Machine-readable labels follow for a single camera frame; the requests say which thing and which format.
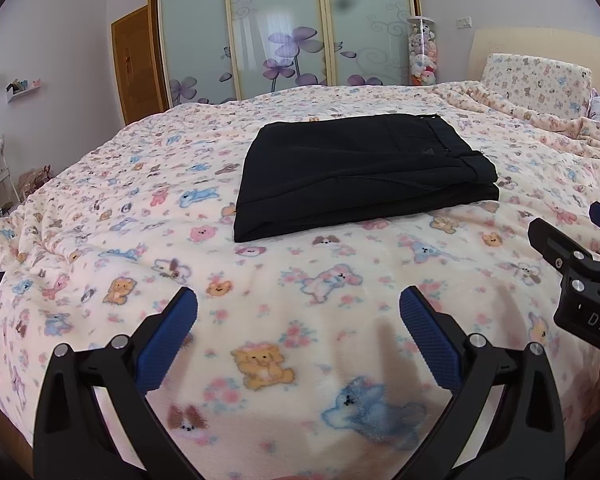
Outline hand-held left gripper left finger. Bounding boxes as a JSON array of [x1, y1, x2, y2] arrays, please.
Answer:
[[32, 287, 203, 480]]

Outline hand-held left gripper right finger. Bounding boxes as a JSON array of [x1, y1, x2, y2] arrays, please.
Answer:
[[399, 286, 567, 480]]

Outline black pants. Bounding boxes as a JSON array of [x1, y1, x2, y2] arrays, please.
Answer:
[[232, 112, 501, 244]]

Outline bear print fleece blanket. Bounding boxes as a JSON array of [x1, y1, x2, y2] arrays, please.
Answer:
[[0, 80, 600, 480]]

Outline bear print pillow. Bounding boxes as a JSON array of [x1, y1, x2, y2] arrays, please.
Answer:
[[481, 52, 594, 121]]

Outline beige headboard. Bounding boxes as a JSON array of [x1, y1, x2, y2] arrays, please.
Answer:
[[472, 27, 600, 92]]

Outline pile of plush toys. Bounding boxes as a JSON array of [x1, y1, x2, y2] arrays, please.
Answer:
[[19, 164, 57, 194]]

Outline clear tube of plush toys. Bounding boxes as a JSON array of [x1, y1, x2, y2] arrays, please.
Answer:
[[406, 16, 439, 87]]

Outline wooden door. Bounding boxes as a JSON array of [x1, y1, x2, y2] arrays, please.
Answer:
[[111, 5, 169, 127]]

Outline frosted floral sliding wardrobe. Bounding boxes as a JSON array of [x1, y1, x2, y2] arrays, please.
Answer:
[[147, 0, 424, 108]]

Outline white wall shelf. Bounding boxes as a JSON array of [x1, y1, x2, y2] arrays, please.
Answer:
[[7, 79, 42, 104]]

